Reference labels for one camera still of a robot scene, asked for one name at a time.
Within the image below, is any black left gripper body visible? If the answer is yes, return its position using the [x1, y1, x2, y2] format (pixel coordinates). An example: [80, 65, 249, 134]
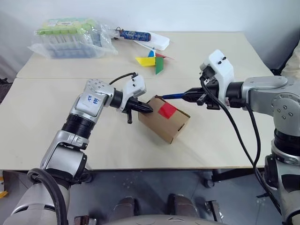
[124, 97, 141, 113]

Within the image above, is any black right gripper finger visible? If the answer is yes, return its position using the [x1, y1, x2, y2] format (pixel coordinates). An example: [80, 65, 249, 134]
[183, 93, 209, 105]
[183, 87, 207, 95]

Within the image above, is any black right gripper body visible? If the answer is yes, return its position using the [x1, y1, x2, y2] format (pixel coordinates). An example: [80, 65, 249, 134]
[199, 67, 222, 111]

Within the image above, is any brown cardboard box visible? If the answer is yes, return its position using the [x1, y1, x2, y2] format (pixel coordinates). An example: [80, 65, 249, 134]
[137, 95, 191, 144]

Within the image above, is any colourful paper pinwheel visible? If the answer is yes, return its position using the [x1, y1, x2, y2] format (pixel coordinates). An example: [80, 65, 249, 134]
[135, 43, 176, 75]

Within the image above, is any white plastic case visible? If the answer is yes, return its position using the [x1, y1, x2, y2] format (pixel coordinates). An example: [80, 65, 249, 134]
[135, 31, 171, 51]

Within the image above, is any black chair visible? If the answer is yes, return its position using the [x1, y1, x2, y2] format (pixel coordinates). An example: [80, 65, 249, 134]
[270, 60, 291, 77]

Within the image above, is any blue patterned cylinder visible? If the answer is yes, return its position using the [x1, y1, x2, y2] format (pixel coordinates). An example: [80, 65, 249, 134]
[114, 27, 152, 42]

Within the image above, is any cream cushion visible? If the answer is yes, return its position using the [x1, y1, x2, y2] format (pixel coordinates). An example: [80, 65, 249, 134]
[280, 44, 300, 78]

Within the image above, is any black table leg bar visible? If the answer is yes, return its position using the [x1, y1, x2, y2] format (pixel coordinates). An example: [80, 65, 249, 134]
[212, 167, 267, 182]

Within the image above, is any clear plastic bag with package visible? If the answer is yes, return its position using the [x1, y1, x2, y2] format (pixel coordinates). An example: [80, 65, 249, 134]
[27, 17, 119, 60]

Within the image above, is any dark rounded shape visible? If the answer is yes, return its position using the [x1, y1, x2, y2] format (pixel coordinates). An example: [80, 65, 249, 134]
[167, 193, 200, 218]
[113, 197, 139, 218]

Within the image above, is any grey robot torso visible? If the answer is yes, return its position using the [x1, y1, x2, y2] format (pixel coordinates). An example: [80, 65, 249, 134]
[98, 214, 225, 225]

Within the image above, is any black object beside table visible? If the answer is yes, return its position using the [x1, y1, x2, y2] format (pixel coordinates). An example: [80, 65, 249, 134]
[0, 76, 12, 104]

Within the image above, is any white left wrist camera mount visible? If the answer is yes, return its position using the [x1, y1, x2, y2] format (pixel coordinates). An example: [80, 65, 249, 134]
[120, 74, 147, 113]

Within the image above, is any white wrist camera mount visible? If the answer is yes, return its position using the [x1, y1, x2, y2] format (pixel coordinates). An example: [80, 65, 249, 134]
[120, 74, 147, 113]
[199, 49, 235, 107]

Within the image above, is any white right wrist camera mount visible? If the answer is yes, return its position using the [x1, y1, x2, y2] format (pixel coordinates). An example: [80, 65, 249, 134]
[199, 49, 235, 107]

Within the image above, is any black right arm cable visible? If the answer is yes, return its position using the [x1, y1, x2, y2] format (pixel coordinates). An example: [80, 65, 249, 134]
[199, 75, 285, 218]

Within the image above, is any dark bracket shape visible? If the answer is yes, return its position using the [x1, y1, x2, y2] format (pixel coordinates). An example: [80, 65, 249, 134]
[203, 200, 223, 222]

